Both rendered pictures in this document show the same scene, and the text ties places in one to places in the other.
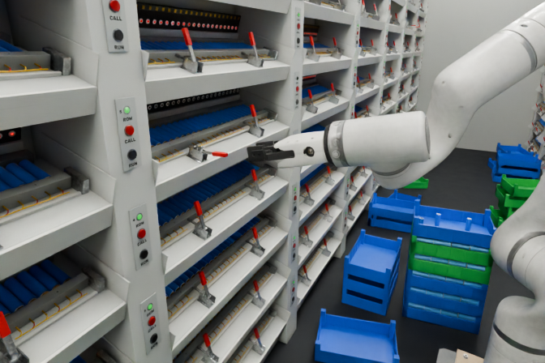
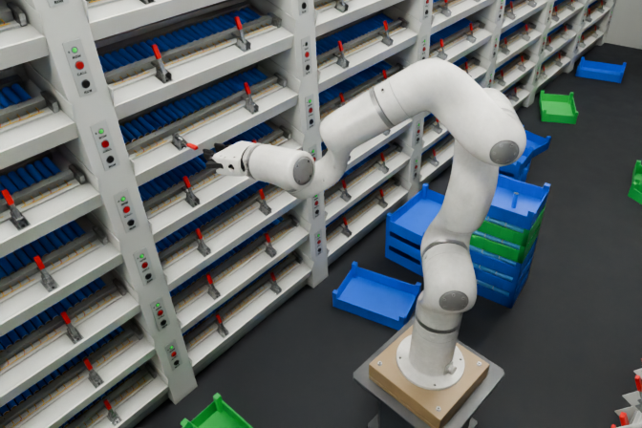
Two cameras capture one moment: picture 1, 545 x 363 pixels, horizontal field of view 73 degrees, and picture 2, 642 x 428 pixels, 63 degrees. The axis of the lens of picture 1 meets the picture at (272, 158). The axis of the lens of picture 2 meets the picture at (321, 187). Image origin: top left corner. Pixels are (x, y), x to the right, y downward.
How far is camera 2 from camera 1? 77 cm
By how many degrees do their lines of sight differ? 23
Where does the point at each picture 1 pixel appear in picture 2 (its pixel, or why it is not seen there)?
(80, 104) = (65, 135)
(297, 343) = (323, 289)
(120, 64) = (91, 101)
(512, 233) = (429, 237)
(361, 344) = (383, 299)
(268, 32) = not seen: outside the picture
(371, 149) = (264, 176)
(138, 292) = (130, 246)
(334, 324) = (365, 277)
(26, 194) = (44, 187)
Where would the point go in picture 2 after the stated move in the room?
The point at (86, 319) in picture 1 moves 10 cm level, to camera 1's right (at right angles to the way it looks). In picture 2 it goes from (93, 262) to (127, 267)
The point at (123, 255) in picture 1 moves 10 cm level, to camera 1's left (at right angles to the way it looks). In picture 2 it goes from (114, 224) to (79, 220)
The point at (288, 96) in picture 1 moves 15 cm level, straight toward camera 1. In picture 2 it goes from (294, 64) to (278, 84)
